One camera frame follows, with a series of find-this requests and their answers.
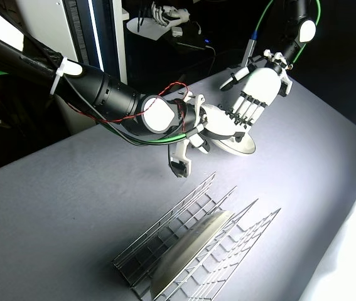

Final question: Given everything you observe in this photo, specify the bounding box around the spare white robot hand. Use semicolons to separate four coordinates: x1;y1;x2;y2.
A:
150;1;191;28

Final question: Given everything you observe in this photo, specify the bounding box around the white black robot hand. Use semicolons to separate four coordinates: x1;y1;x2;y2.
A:
220;64;293;129
190;104;247;154

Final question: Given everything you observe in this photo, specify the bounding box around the white column with blue light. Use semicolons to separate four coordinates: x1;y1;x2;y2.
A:
17;0;128;135

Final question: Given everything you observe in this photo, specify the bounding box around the grey usb adapter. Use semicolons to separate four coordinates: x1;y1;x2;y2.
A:
243;38;258;67

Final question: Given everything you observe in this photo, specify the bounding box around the green cable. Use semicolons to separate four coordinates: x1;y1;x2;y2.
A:
252;0;276;40

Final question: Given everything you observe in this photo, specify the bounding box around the wire dish rack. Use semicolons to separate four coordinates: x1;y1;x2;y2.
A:
112;171;281;301

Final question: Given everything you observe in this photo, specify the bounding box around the black box with blue light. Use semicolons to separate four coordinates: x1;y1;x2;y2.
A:
161;29;212;53

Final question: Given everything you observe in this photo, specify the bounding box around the grey table cloth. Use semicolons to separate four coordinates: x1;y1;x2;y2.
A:
0;67;356;301

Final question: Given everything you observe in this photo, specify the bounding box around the white paper sheet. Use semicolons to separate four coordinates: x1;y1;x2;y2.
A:
126;17;172;41

